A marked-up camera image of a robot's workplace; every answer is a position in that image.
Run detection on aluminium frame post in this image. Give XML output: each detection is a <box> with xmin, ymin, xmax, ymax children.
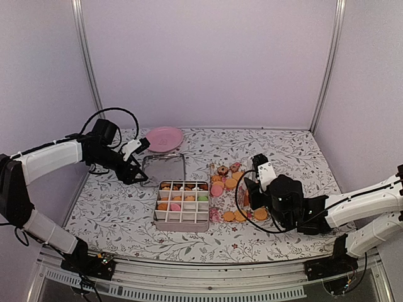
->
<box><xmin>71</xmin><ymin>0</ymin><xmax>103</xmax><ymax>111</ymax></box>
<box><xmin>309</xmin><ymin>0</ymin><xmax>346</xmax><ymax>135</ymax></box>

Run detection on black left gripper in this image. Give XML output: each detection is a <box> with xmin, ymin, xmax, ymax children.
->
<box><xmin>89</xmin><ymin>146</ymin><xmax>149</xmax><ymax>184</ymax></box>

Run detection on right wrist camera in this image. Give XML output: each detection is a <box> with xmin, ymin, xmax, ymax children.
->
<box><xmin>252</xmin><ymin>154</ymin><xmax>276</xmax><ymax>192</ymax></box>

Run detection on chocolate sprinkle donut cookie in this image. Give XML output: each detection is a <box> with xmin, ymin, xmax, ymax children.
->
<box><xmin>217</xmin><ymin>165</ymin><xmax>229</xmax><ymax>176</ymax></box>

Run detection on floral cookie tray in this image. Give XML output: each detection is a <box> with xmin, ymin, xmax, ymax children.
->
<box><xmin>209</xmin><ymin>162</ymin><xmax>270</xmax><ymax>223</ymax></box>

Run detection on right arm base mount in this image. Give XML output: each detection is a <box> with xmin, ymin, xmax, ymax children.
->
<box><xmin>304</xmin><ymin>257</ymin><xmax>358</xmax><ymax>296</ymax></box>

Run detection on round cracker cookie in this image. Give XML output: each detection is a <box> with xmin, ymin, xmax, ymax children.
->
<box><xmin>224</xmin><ymin>178</ymin><xmax>237</xmax><ymax>189</ymax></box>
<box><xmin>232</xmin><ymin>171</ymin><xmax>244</xmax><ymax>181</ymax></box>
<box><xmin>254</xmin><ymin>208</ymin><xmax>268</xmax><ymax>221</ymax></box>

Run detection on left aluminium frame post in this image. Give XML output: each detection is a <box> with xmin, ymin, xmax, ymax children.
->
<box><xmin>71</xmin><ymin>0</ymin><xmax>103</xmax><ymax>111</ymax></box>

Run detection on pink plate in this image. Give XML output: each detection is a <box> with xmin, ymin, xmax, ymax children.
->
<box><xmin>145</xmin><ymin>126</ymin><xmax>184</xmax><ymax>153</ymax></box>

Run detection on front aluminium rail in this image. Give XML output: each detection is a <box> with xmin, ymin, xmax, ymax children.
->
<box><xmin>27</xmin><ymin>248</ymin><xmax>394</xmax><ymax>301</ymax></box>

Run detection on small swirl butter cookie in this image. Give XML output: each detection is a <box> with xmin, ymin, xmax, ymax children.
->
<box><xmin>211</xmin><ymin>175</ymin><xmax>222</xmax><ymax>182</ymax></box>

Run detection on right aluminium frame post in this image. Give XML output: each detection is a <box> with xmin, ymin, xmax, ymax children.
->
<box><xmin>309</xmin><ymin>0</ymin><xmax>346</xmax><ymax>135</ymax></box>

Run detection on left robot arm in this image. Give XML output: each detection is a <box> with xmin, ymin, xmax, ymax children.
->
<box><xmin>1</xmin><ymin>119</ymin><xmax>150</xmax><ymax>273</ymax></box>

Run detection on pink divided cookie tin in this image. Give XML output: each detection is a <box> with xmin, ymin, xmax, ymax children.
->
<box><xmin>153</xmin><ymin>181</ymin><xmax>210</xmax><ymax>233</ymax></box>

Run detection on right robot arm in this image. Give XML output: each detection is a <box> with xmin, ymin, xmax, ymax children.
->
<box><xmin>243</xmin><ymin>163</ymin><xmax>402</xmax><ymax>274</ymax></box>

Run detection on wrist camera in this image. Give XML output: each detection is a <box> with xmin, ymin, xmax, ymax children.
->
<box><xmin>121</xmin><ymin>137</ymin><xmax>150</xmax><ymax>162</ymax></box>
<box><xmin>252</xmin><ymin>154</ymin><xmax>276</xmax><ymax>192</ymax></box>

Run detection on silver tin lid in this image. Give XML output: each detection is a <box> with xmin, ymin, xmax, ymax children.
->
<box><xmin>140</xmin><ymin>154</ymin><xmax>186</xmax><ymax>187</ymax></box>

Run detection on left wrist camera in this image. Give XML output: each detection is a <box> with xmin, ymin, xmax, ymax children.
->
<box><xmin>121</xmin><ymin>137</ymin><xmax>150</xmax><ymax>162</ymax></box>

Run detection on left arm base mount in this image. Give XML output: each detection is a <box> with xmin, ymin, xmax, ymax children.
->
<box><xmin>60</xmin><ymin>254</ymin><xmax>116</xmax><ymax>281</ymax></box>

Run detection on metal tongs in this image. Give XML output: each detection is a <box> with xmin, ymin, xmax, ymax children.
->
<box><xmin>244</xmin><ymin>177</ymin><xmax>261</xmax><ymax>210</ymax></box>

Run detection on dark blue mug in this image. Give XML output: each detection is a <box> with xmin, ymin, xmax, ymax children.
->
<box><xmin>342</xmin><ymin>223</ymin><xmax>352</xmax><ymax>230</ymax></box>

